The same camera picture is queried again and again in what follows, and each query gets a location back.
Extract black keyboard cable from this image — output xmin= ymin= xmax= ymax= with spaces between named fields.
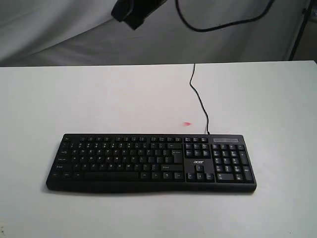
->
xmin=189 ymin=63 xmax=211 ymax=135

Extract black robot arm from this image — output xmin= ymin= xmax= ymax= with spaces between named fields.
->
xmin=111 ymin=0 xmax=166 ymax=30

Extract black acer keyboard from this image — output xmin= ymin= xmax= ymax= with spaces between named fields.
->
xmin=46 ymin=134 xmax=257 ymax=193

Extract grey backdrop cloth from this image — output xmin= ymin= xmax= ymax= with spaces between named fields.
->
xmin=0 ymin=0 xmax=309 ymax=66

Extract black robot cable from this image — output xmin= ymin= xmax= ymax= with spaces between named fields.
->
xmin=175 ymin=0 xmax=276 ymax=32

